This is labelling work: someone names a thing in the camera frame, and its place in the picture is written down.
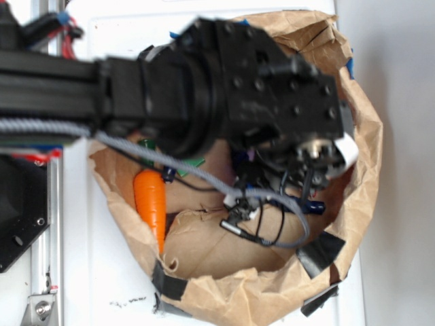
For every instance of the green rectangular block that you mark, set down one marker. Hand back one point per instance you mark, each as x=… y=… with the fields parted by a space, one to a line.
x=195 y=162

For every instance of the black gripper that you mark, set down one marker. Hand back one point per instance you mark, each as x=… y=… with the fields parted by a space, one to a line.
x=237 y=84

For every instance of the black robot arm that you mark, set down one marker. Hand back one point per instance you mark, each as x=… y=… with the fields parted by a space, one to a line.
x=53 y=100

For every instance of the orange toy carrot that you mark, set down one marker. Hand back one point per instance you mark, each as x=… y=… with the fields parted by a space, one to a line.
x=150 y=200

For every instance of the metal corner bracket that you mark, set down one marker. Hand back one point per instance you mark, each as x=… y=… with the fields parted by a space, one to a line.
x=41 y=310

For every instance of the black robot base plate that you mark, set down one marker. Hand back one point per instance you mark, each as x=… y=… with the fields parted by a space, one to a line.
x=24 y=207

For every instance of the brown paper bag bin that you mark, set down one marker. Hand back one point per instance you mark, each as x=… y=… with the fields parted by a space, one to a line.
x=217 y=277

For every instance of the aluminium frame rail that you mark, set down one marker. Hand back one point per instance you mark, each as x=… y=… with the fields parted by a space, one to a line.
x=47 y=251

